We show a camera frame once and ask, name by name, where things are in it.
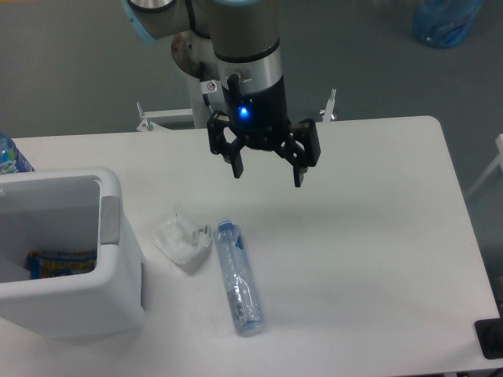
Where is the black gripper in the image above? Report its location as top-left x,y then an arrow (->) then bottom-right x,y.
207,74 -> 321,188

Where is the white tissue paper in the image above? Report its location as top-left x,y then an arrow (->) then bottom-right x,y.
152,203 -> 212,266

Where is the clear plastic bottle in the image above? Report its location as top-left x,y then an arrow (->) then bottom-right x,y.
213,218 -> 264,337

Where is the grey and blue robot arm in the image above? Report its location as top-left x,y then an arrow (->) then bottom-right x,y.
123,1 -> 321,186

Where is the white plastic trash can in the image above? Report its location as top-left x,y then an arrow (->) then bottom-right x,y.
1,167 -> 145,338

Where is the blue plastic bag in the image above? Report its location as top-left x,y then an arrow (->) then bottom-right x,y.
411,0 -> 483,49

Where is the blue labelled bottle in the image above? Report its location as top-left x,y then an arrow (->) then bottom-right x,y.
1,133 -> 35,174

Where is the blue snack wrapper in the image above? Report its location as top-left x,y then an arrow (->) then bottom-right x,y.
27,251 -> 97,280

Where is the black device at table corner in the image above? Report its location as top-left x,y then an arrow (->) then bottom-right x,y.
475,318 -> 502,360

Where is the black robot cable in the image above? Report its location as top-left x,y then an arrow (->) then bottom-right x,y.
198,60 -> 217,115

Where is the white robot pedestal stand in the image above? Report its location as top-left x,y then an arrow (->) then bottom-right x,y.
134,31 -> 339,133

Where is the white frame at right edge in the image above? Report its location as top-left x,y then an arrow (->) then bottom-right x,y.
465,134 -> 502,200

